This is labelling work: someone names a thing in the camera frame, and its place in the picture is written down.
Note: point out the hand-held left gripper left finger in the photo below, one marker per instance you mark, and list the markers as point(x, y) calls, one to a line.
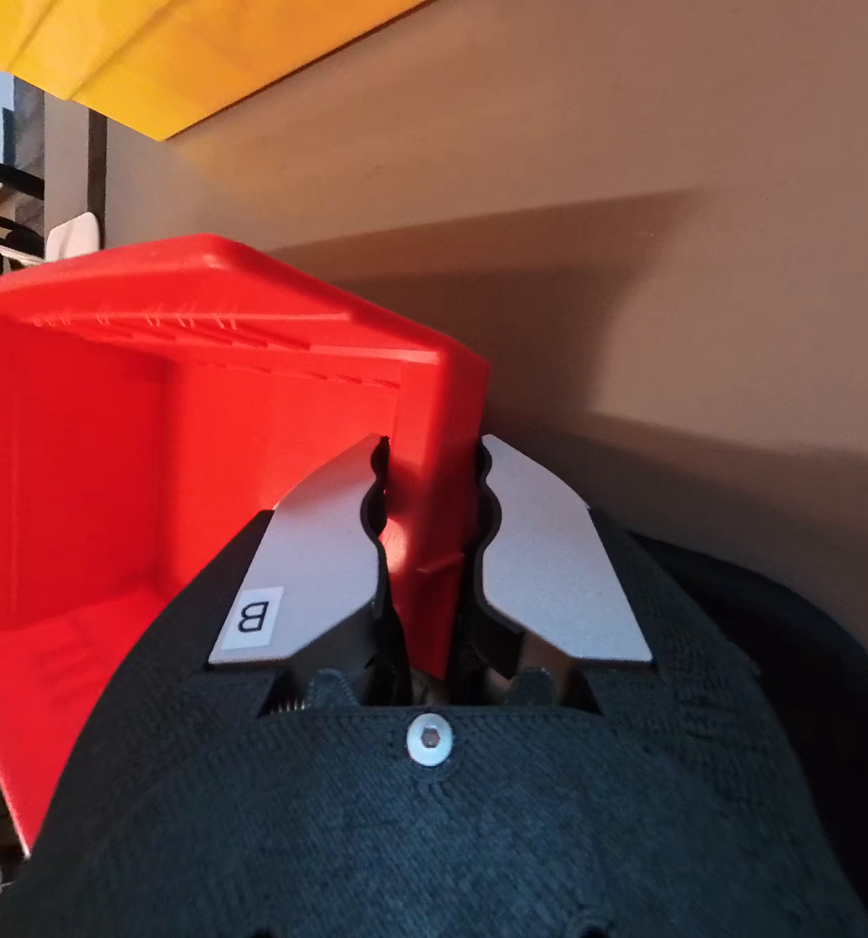
point(317, 557)

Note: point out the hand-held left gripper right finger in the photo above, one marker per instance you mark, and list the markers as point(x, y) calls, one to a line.
point(551, 571)

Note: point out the red plastic bin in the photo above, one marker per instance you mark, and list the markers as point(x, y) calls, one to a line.
point(185, 440)

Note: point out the dark printed shirt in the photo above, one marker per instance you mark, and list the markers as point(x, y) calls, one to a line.
point(808, 659)

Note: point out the yellow plastic bin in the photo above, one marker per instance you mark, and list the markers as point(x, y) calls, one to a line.
point(170, 51)

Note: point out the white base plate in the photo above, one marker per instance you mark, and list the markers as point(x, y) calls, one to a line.
point(75, 236)

